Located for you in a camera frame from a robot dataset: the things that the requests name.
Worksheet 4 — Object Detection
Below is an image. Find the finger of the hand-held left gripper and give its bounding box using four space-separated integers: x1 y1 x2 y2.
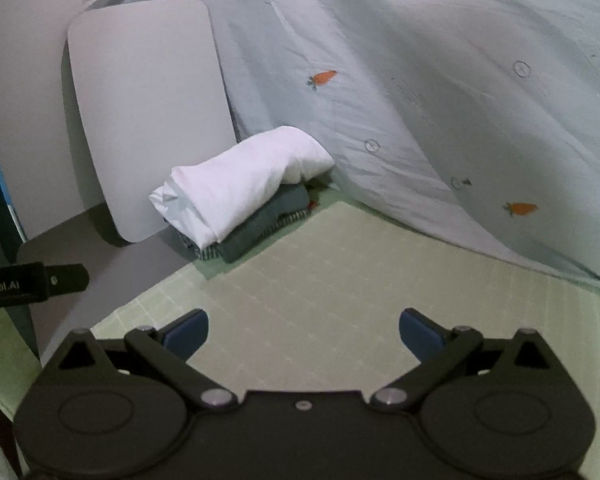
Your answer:
42 263 90 296

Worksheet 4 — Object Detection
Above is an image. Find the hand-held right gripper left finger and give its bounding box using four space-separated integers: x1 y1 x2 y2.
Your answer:
55 308 240 409

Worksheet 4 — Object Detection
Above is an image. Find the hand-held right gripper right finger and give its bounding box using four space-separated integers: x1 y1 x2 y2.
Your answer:
369 307 556 411

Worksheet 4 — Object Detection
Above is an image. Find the white garment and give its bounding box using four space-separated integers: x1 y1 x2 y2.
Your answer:
149 126 335 252

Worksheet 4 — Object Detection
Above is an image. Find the green checked mat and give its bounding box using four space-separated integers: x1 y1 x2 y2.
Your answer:
0 195 600 480

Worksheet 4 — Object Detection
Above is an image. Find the dark grey folded garment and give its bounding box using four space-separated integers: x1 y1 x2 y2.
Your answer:
214 184 312 264

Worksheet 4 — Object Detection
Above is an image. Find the white rounded board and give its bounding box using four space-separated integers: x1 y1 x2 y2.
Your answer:
67 0 239 247

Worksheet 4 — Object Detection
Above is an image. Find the pale blue printed blanket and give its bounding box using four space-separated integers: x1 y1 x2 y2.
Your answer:
97 0 600 295

